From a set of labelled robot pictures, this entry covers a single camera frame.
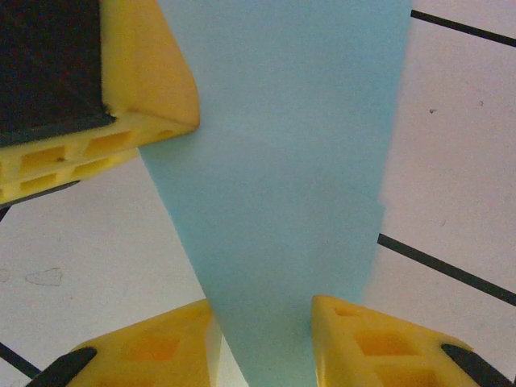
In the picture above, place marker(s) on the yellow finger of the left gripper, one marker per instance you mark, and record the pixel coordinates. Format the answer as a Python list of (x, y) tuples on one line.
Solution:
[(141, 80), (48, 181)]

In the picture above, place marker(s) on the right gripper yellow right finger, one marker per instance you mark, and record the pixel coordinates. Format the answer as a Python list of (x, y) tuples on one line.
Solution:
[(363, 359)]

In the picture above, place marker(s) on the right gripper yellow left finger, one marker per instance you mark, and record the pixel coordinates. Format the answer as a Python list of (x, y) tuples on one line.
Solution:
[(153, 354)]

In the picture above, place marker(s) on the light blue cloth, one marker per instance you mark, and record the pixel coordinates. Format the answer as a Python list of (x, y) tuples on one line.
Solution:
[(274, 201)]

